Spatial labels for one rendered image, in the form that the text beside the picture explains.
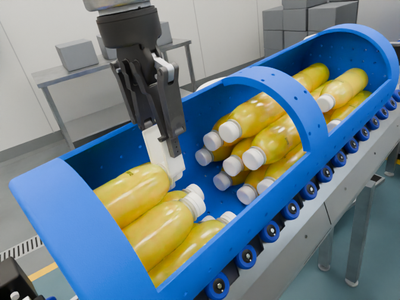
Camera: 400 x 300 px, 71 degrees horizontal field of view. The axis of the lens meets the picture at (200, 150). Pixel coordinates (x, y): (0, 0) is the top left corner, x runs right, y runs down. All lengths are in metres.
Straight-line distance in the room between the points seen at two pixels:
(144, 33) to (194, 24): 4.04
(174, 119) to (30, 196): 0.19
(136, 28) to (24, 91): 3.48
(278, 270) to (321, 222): 0.18
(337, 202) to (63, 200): 0.64
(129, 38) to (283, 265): 0.51
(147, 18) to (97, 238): 0.25
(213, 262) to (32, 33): 3.52
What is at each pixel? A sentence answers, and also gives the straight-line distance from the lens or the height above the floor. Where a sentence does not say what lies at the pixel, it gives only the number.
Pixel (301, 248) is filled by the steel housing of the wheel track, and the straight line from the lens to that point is 0.69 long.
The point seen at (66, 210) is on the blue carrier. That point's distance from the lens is 0.33.
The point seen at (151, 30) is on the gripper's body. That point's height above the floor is 1.36.
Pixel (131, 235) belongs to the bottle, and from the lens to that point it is 0.39.
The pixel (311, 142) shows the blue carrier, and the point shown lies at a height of 1.13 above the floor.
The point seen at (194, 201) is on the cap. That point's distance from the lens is 0.44.
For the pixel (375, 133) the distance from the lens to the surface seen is 1.00.
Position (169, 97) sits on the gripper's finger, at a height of 1.28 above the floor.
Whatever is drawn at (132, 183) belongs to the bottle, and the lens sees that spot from 0.41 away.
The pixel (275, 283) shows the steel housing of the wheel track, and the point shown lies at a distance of 0.64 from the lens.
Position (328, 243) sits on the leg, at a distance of 1.57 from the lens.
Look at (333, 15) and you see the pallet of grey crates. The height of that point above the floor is 0.85.
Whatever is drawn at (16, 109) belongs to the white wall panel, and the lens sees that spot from 3.85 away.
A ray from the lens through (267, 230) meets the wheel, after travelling 0.58.
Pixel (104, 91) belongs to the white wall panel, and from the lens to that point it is 3.94.
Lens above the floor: 1.39
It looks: 30 degrees down
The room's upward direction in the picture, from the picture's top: 11 degrees counter-clockwise
